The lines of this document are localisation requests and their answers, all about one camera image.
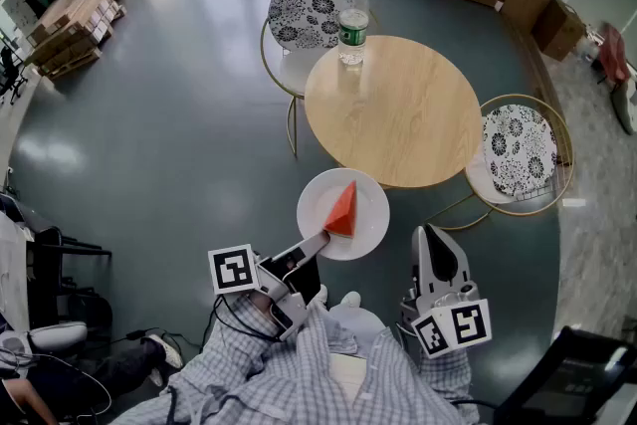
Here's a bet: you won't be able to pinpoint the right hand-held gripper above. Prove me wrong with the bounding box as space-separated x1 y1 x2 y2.
400 223 494 359

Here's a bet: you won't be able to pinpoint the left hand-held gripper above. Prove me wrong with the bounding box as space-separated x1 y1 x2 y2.
207 231 332 342

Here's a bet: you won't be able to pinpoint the red watermelon slice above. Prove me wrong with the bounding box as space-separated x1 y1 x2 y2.
322 180 358 240

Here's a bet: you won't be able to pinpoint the white round plate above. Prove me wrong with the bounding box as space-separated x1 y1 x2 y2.
297 167 391 263

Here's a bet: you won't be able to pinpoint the person's left forearm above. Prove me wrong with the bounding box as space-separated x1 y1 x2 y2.
201 293 319 387

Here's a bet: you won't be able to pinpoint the person's right forearm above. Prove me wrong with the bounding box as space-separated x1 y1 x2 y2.
416 346 475 410

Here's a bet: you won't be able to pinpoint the round wooden table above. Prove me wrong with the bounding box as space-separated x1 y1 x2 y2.
304 34 483 189

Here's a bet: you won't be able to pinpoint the person's pale trousers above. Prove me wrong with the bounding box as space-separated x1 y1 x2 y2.
325 303 388 359

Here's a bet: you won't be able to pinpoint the person's checked shirt torso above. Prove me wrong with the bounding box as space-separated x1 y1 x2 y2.
108 303 482 425

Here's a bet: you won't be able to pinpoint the black monitor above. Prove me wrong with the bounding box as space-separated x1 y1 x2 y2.
497 325 637 425

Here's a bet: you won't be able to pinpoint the clear water bottle green label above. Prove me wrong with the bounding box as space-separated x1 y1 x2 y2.
337 0 370 66

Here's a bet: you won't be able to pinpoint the brown cardboard box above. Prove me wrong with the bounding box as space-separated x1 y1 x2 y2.
531 0 587 62

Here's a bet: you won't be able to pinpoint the black metal chair frames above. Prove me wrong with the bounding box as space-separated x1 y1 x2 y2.
0 193 113 344

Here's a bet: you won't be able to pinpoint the grey chair armrest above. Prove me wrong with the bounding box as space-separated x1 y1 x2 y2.
27 320 89 350

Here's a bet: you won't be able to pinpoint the red fabric seat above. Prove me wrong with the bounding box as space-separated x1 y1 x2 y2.
596 22 632 86

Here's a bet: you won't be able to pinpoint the stack of wooden pallets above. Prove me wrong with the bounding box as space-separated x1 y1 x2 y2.
24 0 128 81

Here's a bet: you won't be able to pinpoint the black office chair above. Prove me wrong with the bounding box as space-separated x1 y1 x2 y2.
0 45 30 106

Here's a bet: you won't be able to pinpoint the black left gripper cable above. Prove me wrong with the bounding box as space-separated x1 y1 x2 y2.
212 295 280 344

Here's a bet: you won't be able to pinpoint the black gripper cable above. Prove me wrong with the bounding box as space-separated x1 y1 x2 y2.
212 295 280 344
450 397 499 412

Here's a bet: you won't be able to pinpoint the floral cushion gold frame chair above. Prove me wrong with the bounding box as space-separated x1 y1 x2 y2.
260 0 349 158
422 93 575 231

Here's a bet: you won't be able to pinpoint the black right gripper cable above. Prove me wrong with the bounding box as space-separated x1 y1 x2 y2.
450 397 499 412

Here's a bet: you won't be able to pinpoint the black floor cable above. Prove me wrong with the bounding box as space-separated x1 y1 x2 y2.
109 325 213 354

